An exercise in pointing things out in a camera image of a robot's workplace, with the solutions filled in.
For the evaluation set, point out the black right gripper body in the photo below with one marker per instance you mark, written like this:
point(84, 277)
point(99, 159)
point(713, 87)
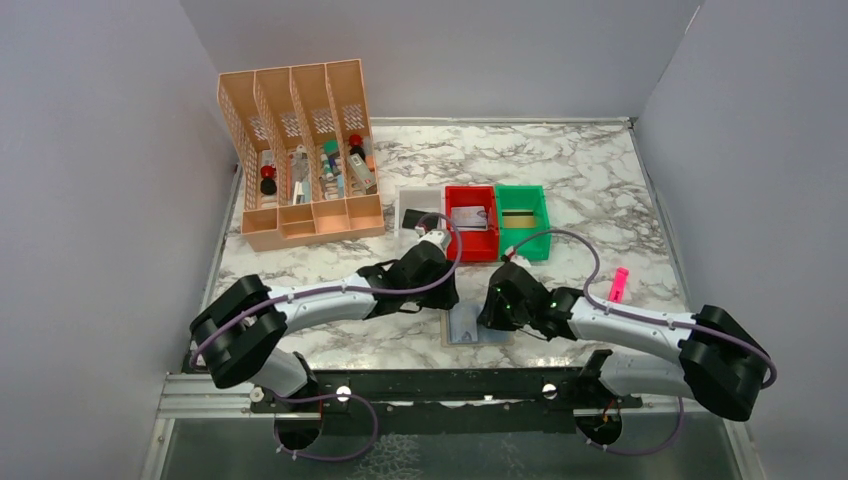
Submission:
point(506, 291)

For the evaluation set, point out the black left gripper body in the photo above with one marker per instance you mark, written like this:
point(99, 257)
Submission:
point(423, 263)

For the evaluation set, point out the blue credit card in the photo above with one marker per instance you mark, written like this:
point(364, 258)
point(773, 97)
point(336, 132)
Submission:
point(462, 326)

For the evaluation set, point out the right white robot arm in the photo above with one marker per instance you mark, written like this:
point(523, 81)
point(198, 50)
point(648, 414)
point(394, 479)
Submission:
point(706, 356)

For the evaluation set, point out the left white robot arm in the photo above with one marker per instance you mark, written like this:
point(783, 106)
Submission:
point(237, 335)

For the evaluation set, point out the black card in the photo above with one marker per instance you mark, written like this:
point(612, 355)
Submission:
point(413, 219)

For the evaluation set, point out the gold striped card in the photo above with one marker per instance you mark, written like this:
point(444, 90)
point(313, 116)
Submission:
point(518, 219)

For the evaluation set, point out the red plastic bin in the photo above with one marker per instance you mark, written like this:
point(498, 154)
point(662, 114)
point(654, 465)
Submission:
point(478, 246)

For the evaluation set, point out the white plastic bin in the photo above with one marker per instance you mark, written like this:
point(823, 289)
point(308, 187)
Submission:
point(428, 198)

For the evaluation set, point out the green plastic bin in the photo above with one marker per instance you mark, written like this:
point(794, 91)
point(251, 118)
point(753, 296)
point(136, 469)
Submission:
point(520, 197)

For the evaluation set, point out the pink marker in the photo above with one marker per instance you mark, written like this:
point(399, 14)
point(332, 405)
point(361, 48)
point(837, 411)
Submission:
point(619, 284)

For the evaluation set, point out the grey staples box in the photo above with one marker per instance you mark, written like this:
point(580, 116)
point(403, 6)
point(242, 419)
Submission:
point(364, 177)

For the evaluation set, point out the green white glue stick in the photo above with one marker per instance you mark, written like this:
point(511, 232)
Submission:
point(327, 169)

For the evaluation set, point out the light blue stapler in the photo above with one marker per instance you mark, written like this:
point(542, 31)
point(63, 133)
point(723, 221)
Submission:
point(301, 192)

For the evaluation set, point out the red black stamp right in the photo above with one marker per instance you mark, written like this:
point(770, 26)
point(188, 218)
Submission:
point(356, 146)

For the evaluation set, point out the red black stamp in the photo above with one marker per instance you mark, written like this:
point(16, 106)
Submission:
point(356, 146)
point(268, 185)

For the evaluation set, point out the peach plastic desk organizer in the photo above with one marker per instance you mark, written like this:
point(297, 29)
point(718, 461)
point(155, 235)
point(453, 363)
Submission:
point(282, 116)

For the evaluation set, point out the green eraser block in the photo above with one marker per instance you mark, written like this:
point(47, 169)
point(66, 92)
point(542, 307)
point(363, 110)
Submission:
point(331, 148)

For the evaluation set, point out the red black stamp left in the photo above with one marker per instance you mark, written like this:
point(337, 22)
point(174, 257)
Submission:
point(268, 185)

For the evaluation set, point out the black mounting rail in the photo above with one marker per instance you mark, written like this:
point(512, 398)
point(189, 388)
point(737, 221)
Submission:
point(446, 401)

